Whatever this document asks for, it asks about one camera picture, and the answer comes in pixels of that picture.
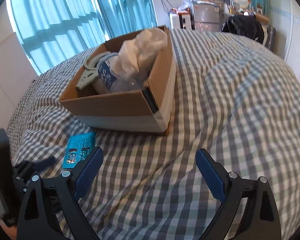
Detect blue blister pill pack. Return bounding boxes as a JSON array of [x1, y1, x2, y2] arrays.
[[62, 132, 95, 170]]

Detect clear dental floss jar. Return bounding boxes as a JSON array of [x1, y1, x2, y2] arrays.
[[89, 52, 141, 94]]

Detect cream socks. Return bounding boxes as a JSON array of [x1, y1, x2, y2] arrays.
[[110, 28, 167, 83]]

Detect grey checkered bed cover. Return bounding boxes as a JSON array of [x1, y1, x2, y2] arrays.
[[6, 28, 300, 240]]

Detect brown cardboard box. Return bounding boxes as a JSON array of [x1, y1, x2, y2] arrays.
[[59, 38, 176, 135]]

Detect turquoise window curtain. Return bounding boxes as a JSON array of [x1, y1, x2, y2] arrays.
[[7, 0, 157, 74]]

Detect black jacket on chair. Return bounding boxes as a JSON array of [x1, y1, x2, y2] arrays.
[[221, 15, 264, 44]]

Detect white sliding wardrobe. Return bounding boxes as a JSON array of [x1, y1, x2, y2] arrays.
[[269, 0, 300, 82]]

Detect silver mini fridge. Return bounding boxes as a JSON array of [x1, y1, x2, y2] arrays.
[[191, 2, 220, 32]]

